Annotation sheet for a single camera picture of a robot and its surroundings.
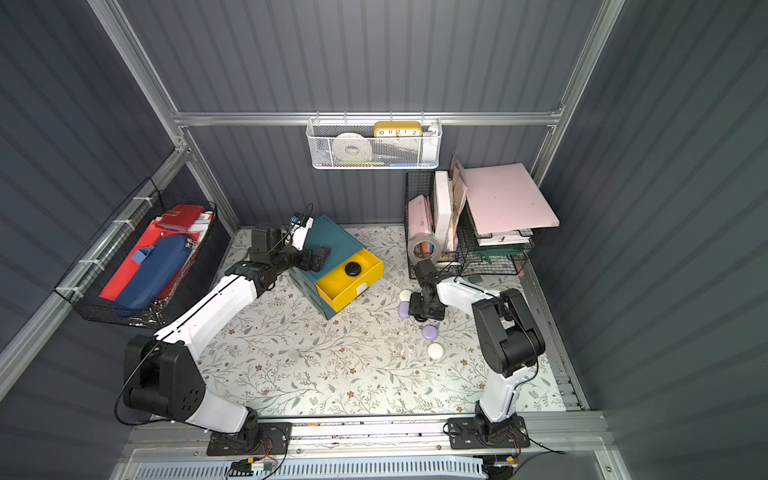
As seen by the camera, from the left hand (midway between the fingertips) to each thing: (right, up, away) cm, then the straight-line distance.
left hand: (317, 244), depth 85 cm
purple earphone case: (+25, -21, +11) cm, 34 cm away
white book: (+37, +9, +4) cm, 38 cm away
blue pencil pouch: (-35, -6, -14) cm, 38 cm away
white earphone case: (+26, -17, +14) cm, 34 cm away
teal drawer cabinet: (+1, +4, +5) cm, 6 cm away
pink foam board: (+57, +15, +7) cm, 59 cm away
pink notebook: (+32, +11, +21) cm, 39 cm away
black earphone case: (+10, -7, +2) cm, 13 cm away
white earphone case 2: (+34, -31, +2) cm, 46 cm away
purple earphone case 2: (+33, -27, +6) cm, 44 cm away
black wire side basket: (-42, -10, -24) cm, 50 cm away
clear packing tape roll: (+33, +3, +15) cm, 36 cm away
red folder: (-35, +6, -6) cm, 36 cm away
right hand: (+33, -23, +10) cm, 42 cm away
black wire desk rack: (+53, -3, +14) cm, 55 cm away
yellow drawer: (+6, -13, 0) cm, 14 cm away
